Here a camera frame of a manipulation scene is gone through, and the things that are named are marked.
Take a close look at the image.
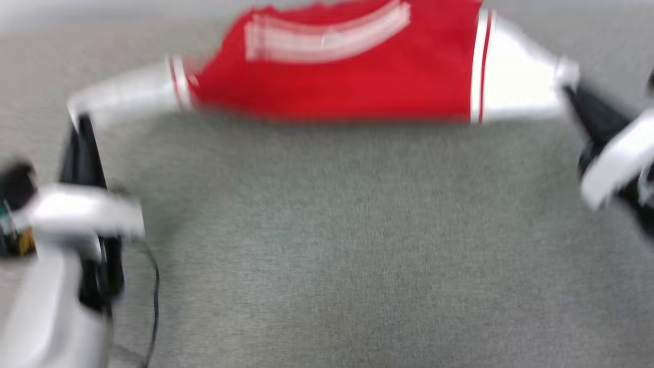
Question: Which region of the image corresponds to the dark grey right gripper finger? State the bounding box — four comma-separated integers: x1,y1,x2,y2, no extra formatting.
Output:
567,84,633,140
562,86,616,159

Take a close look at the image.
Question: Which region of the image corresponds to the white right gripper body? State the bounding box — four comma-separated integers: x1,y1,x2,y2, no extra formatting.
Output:
576,108,654,241

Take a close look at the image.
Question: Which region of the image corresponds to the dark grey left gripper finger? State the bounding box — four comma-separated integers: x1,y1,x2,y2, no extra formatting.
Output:
79,116,109,189
58,117,83,186

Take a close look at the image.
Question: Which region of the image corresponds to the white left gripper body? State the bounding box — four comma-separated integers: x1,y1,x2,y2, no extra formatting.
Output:
25,183,148,312

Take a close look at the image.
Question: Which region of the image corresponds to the grey fabric sofa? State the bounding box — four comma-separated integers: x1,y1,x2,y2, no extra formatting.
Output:
0,0,654,368

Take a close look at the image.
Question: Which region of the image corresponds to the red and white sports jersey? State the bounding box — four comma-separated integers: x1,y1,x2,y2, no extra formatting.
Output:
65,0,580,126

